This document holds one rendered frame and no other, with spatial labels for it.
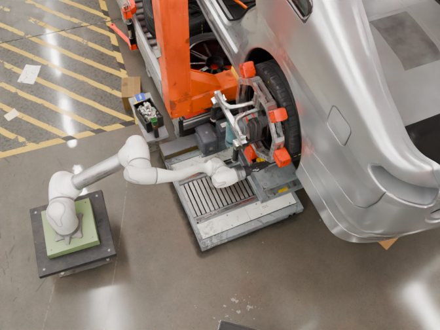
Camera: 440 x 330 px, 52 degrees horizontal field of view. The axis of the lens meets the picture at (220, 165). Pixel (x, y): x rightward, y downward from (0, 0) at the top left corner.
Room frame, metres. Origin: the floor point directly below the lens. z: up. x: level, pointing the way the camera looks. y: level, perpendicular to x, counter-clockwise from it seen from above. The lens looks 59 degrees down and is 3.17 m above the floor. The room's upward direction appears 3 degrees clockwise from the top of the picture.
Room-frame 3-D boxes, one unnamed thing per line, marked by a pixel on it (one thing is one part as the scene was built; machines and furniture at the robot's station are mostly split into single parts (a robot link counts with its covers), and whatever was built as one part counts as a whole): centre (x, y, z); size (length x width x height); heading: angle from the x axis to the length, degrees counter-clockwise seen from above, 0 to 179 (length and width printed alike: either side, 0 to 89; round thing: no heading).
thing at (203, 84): (2.18, 0.03, 0.69); 0.52 x 0.17 x 0.35; 116
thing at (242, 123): (1.70, -0.16, 0.85); 0.21 x 0.14 x 0.14; 116
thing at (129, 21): (3.06, 0.87, 0.30); 0.09 x 0.05 x 0.50; 26
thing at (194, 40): (2.53, 0.09, 0.39); 0.66 x 0.66 x 0.24
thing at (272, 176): (1.81, -0.38, 0.32); 0.40 x 0.30 x 0.28; 26
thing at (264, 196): (1.81, -0.38, 0.13); 0.50 x 0.36 x 0.10; 26
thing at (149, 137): (1.99, 0.55, 0.44); 0.43 x 0.17 x 0.03; 26
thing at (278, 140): (1.73, -0.23, 0.85); 0.54 x 0.07 x 0.54; 26
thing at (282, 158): (1.45, -0.37, 0.85); 0.09 x 0.08 x 0.07; 26
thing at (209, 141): (1.97, -0.01, 0.26); 0.42 x 0.18 x 0.35; 116
